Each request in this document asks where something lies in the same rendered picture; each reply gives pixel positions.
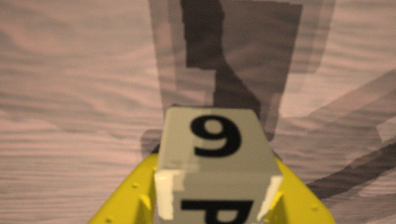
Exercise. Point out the beige block with black number 9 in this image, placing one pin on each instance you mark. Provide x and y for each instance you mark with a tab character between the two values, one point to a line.
215	166

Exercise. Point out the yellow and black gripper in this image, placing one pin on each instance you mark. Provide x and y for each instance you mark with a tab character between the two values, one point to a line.
133	202

